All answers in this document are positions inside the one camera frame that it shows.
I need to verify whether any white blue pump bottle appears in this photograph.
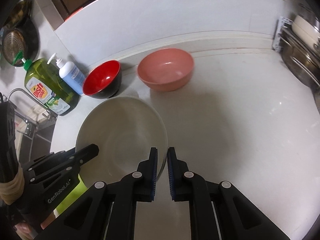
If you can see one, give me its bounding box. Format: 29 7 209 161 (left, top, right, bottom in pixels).
47 53 86 95

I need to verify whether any pink bowl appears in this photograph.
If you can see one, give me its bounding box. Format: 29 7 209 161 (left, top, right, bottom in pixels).
137 48 195 92

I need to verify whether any black frying pan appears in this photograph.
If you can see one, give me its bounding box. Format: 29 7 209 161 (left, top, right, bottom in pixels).
1 17 39 67

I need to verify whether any cream white bowl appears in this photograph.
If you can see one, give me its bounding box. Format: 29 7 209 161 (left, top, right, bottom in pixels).
75 96 168 187

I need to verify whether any green dish soap bottle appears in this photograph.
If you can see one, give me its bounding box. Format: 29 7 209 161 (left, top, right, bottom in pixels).
13 50 79 116

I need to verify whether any person's left hand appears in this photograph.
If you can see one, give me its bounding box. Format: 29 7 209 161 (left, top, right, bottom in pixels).
15 213 56 239

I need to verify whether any cream enamel saucepan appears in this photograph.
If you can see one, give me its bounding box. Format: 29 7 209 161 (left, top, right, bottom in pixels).
291 15 319 51

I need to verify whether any steel kitchen sink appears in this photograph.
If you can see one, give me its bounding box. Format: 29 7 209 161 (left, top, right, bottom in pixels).
15 124 55 165

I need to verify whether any white pot rack shelf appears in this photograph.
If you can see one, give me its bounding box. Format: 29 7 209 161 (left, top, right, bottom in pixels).
272 16 293 53

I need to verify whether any large steel pot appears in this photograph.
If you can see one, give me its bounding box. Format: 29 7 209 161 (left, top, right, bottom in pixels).
280 29 319 96

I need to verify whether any tall curved steel faucet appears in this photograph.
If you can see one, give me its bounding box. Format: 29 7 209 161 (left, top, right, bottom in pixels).
7 88 57 122

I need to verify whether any steel mixer tap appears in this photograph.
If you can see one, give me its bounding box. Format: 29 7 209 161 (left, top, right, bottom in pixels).
15 111 38 139

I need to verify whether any green plate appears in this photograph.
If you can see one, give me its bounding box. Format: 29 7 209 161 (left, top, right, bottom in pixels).
54 176 87 217

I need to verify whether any red and black bowl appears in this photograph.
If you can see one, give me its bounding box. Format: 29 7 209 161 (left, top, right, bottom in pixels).
83 60 122 99

